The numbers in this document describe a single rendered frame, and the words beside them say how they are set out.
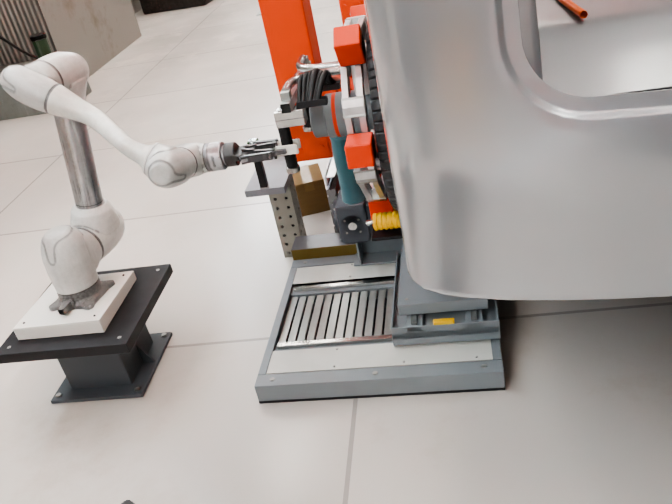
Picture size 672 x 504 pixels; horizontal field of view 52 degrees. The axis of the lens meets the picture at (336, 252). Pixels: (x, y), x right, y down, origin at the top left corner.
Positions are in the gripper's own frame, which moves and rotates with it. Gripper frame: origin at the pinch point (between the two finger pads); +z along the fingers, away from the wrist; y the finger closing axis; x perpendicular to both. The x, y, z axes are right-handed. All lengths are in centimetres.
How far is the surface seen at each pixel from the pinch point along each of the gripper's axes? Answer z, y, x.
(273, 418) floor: -18, 30, -83
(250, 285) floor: -45, -52, -83
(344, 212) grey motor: 5, -39, -45
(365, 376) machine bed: 14, 21, -75
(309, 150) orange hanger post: -8, -59, -26
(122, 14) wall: -314, -592, -49
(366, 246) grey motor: 9, -56, -71
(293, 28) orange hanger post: -4, -60, 22
